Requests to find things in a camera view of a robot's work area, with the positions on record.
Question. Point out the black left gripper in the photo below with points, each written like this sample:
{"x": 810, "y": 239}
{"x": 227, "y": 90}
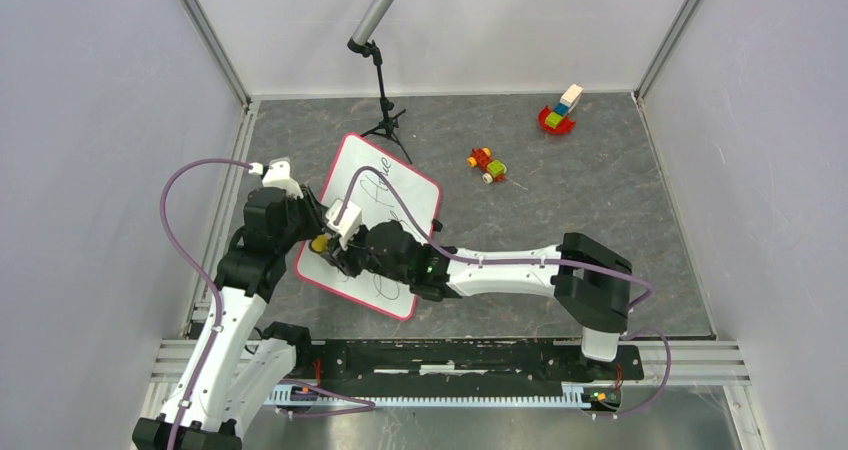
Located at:
{"x": 313, "y": 209}

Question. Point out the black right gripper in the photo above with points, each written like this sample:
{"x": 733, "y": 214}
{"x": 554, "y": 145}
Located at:
{"x": 343, "y": 259}

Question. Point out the yellow bone shaped eraser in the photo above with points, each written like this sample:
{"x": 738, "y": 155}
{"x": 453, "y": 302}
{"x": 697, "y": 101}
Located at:
{"x": 319, "y": 244}

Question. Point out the pink framed whiteboard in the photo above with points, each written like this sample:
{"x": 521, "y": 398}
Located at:
{"x": 421, "y": 195}

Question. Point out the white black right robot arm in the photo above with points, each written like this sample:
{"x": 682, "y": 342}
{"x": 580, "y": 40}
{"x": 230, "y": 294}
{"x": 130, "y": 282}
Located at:
{"x": 590, "y": 281}

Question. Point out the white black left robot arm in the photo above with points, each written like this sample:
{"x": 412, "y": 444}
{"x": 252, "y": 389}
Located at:
{"x": 217, "y": 397}

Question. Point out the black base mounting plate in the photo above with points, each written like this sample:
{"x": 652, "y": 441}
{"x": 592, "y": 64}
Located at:
{"x": 521, "y": 367}

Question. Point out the black tripod microphone stand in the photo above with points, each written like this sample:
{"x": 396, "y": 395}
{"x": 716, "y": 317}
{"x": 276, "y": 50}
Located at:
{"x": 387, "y": 126}

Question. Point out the red toy brick car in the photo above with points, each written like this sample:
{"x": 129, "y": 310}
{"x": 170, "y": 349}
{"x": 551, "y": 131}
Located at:
{"x": 493, "y": 170}

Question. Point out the red toy brick boat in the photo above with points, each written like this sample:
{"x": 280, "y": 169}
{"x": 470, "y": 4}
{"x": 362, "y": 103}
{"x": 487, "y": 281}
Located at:
{"x": 557, "y": 120}

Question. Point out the grey microphone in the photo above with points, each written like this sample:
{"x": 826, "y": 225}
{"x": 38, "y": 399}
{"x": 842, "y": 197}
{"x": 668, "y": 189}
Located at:
{"x": 368, "y": 23}

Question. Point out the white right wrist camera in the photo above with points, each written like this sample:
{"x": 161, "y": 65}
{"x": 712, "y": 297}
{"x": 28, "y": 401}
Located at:
{"x": 343, "y": 221}

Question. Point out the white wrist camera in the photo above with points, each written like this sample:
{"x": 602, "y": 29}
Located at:
{"x": 277, "y": 174}
{"x": 343, "y": 221}

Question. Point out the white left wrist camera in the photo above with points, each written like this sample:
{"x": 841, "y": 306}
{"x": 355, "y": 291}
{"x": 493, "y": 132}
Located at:
{"x": 277, "y": 174}

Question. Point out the white slotted cable duct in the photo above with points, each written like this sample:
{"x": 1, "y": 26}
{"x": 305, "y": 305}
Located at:
{"x": 567, "y": 396}

